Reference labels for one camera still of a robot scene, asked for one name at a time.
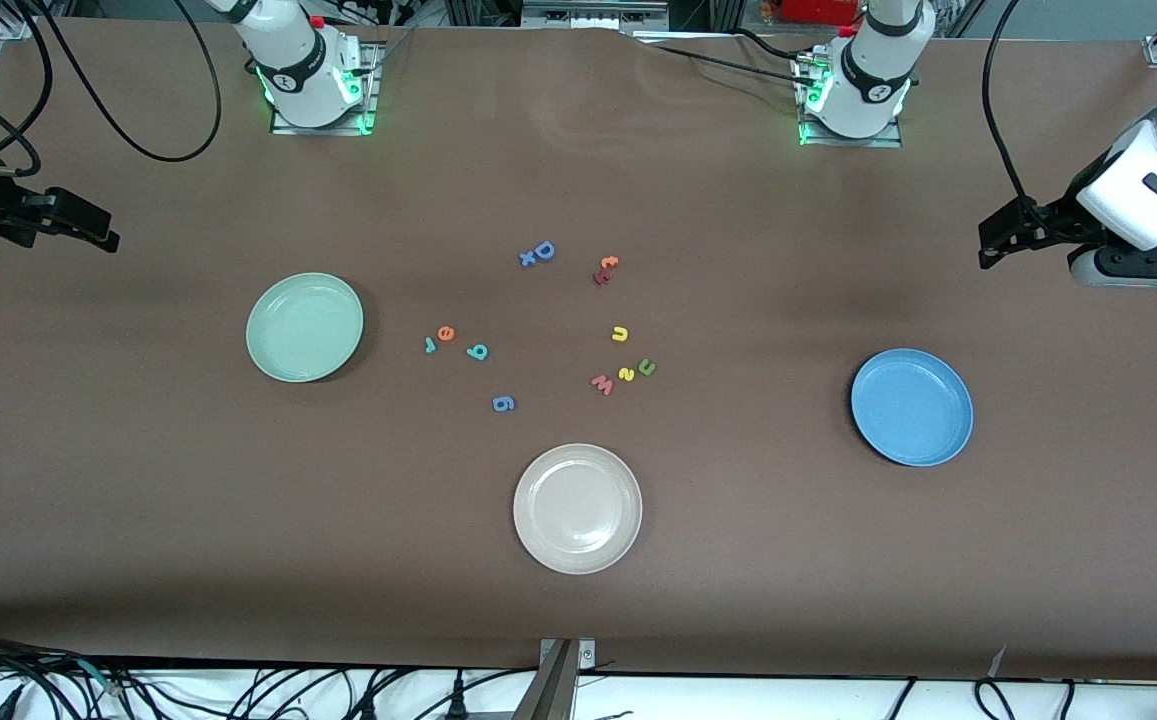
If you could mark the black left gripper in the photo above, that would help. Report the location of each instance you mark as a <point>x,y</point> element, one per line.
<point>1057,219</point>

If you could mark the teal foam letter d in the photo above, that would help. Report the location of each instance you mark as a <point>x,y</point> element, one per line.
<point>478,352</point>

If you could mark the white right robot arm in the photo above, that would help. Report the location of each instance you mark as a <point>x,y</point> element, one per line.
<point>298,70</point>

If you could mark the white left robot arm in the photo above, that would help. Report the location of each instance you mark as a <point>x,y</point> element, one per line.
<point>868,80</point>

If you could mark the blue round plate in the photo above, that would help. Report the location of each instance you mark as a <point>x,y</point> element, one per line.
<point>912,407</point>

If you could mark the pale green round plate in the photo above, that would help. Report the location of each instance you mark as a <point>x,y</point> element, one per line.
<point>304,328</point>

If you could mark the red box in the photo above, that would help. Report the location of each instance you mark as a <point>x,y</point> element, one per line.
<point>818,10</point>

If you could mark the white paper scrap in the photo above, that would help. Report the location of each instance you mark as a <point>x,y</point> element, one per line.
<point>998,662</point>

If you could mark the pink foam letter w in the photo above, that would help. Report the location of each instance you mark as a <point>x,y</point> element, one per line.
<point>603,386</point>

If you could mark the blue foam letter g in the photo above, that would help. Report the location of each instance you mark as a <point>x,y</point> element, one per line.
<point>503,404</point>

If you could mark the blue foam letter D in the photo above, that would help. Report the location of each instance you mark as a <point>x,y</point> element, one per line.
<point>544,244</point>

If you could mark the grey metal equipment box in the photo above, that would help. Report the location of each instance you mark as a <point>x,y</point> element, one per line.
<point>588,15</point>

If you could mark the beige round plate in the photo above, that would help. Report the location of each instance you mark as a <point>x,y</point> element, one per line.
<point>577,509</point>

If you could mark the black power plug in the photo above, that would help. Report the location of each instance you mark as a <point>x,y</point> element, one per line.
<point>457,692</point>

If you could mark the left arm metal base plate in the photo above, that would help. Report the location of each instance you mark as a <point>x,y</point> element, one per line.
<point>888,142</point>

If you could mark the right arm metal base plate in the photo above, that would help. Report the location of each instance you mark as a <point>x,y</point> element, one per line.
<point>370,100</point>

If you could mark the metal table edge bracket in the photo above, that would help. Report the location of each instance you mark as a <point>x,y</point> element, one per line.
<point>558,690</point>

